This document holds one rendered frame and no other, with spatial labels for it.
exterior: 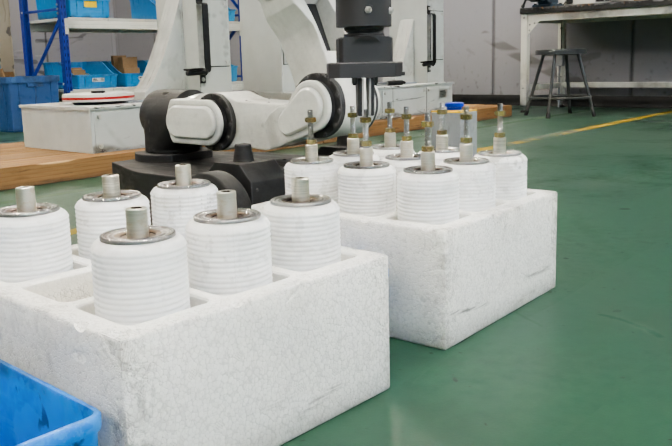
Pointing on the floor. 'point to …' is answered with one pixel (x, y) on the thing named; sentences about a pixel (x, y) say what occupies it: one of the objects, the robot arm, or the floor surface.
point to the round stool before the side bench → (566, 81)
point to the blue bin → (43, 413)
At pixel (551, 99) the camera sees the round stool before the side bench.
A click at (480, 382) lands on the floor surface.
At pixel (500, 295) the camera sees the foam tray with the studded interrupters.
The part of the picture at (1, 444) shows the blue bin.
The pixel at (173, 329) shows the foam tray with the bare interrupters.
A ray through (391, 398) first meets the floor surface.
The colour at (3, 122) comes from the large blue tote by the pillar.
